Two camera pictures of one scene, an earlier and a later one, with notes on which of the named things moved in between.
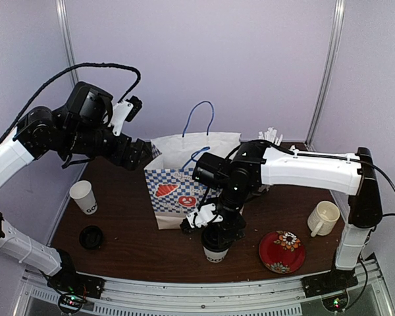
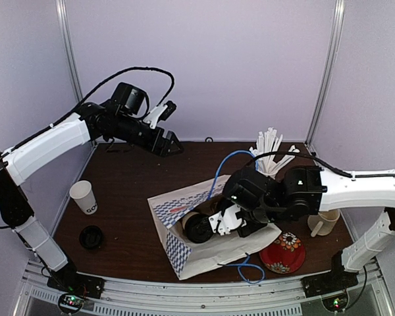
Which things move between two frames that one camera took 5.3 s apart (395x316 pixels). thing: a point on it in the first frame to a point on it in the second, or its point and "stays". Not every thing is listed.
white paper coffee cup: x=215 y=257 to x=180 y=224
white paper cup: x=82 y=193 stays
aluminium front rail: x=273 y=297 stays
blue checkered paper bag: x=174 y=192 to x=187 y=257
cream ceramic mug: x=323 y=219 stays
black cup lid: x=91 y=237 stays
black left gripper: x=132 y=160 to x=161 y=149
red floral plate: x=282 y=251 stays
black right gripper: x=238 y=223 to x=245 y=232
